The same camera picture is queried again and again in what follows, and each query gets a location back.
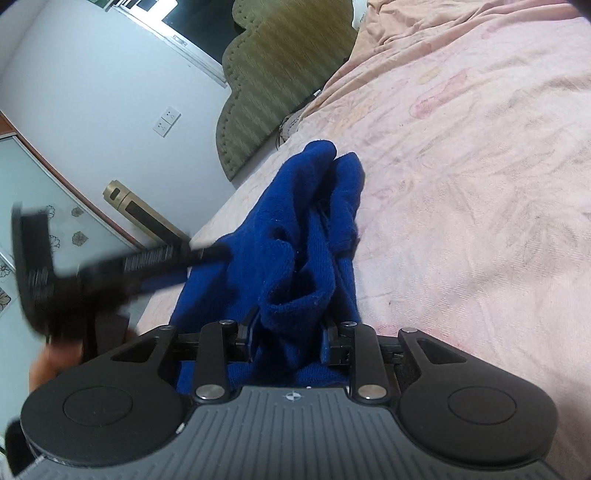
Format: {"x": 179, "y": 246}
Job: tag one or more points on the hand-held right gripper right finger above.
{"x": 328, "y": 344}

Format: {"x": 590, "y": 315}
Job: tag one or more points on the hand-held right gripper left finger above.
{"x": 245, "y": 340}

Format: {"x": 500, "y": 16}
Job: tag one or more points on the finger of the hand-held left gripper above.
{"x": 180, "y": 256}
{"x": 161, "y": 284}

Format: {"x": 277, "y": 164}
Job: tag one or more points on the blue knit sweater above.
{"x": 300, "y": 258}

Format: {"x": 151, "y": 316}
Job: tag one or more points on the person's left hand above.
{"x": 51, "y": 367}

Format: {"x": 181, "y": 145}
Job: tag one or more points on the gold tower fan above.
{"x": 143, "y": 214}

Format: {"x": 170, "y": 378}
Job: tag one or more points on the frosted glass wardrobe door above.
{"x": 32, "y": 194}

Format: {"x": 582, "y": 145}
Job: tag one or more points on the brown wooden door trim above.
{"x": 69, "y": 180}

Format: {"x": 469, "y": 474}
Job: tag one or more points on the peach bed blanket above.
{"x": 461, "y": 184}

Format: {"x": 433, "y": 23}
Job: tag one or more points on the olive green padded headboard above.
{"x": 277, "y": 64}

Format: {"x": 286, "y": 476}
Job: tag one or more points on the dark window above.
{"x": 198, "y": 27}

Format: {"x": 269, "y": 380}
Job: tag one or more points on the white patterned pillow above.
{"x": 359, "y": 14}

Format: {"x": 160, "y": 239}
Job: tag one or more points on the white wall socket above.
{"x": 161, "y": 127}
{"x": 171, "y": 115}

